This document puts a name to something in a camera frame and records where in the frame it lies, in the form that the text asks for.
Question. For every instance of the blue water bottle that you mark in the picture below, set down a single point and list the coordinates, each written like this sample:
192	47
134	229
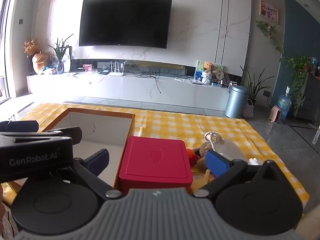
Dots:
284	103

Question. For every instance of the yellow checked tablecloth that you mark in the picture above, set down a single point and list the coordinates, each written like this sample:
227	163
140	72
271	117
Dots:
175	127

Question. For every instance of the red square box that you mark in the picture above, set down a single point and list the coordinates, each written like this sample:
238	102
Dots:
155	165

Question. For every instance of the cardboard box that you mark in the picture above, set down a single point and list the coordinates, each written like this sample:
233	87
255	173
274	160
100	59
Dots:
100	127

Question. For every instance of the glass vase with green plant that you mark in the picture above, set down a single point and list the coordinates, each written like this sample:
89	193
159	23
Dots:
60	62

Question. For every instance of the wall socket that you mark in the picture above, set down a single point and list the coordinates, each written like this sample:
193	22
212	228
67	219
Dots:
267	94

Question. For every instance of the long-leaf potted plant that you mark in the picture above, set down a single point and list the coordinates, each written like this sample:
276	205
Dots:
253	90

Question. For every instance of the dark grey cabinet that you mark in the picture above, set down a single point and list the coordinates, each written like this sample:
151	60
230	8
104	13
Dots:
311	97

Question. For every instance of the white zip pouch bag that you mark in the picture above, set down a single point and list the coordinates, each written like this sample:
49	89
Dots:
231	148

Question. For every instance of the leafy pothos plant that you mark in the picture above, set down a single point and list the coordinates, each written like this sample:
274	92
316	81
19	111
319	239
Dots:
298	70

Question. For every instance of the pink photo card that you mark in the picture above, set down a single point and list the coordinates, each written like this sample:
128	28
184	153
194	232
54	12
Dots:
87	68

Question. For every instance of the brown teddy bear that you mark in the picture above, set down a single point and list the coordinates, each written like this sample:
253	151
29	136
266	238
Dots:
208	67

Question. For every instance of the acorn shaped vase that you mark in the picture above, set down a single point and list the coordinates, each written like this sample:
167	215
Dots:
40	63

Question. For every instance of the hanging vine plant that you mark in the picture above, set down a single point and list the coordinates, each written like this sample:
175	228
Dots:
268	31

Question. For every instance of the white router with antennas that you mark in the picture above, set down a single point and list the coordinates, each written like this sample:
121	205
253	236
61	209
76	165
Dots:
115	73

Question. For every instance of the dried flower bunch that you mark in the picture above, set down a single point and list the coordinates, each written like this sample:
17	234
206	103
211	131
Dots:
31	47

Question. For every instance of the brown plush toy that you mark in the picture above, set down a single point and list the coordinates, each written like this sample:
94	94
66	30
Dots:
203	150

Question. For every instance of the white marble television cabinet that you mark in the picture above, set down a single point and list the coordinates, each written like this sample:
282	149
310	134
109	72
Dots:
125	87

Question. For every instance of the woven basket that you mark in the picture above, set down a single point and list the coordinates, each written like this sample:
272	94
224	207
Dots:
248	110

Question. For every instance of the framed wall picture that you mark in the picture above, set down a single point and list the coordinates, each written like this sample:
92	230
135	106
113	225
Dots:
269	11

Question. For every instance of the green printed card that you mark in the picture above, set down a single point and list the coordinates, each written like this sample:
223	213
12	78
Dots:
199	70

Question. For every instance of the white upright pole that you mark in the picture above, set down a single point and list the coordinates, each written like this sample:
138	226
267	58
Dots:
317	135

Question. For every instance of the orange knitted toy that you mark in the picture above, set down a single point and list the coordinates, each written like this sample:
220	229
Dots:
191	158

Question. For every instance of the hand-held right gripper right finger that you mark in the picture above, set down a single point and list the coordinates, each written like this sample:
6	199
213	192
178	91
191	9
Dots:
218	163

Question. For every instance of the silver trash can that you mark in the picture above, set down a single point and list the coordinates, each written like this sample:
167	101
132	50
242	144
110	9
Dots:
236	102

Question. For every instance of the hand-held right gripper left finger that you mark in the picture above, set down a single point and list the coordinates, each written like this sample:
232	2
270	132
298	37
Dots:
98	160

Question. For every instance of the round paper sign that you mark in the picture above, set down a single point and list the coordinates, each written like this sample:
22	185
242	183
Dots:
220	73

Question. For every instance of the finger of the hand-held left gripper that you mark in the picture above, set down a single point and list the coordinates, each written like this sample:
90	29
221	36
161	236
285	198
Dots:
63	134
20	126

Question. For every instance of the pink space heater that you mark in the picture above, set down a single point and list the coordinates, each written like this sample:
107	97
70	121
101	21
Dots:
276	113

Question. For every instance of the white diaper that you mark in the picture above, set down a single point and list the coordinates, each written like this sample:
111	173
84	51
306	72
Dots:
253	161

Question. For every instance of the black flat television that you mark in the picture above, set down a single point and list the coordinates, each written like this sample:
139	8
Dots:
125	22

